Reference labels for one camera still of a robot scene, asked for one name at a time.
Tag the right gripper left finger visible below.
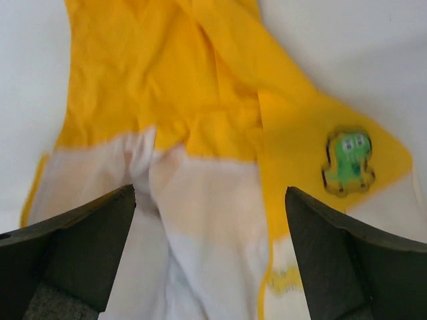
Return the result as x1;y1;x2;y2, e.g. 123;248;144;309
1;185;135;319

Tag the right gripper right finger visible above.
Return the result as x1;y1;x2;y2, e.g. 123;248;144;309
285;187;426;319

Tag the yellow cream printed kids jacket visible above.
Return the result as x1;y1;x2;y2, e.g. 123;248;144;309
21;1;426;319

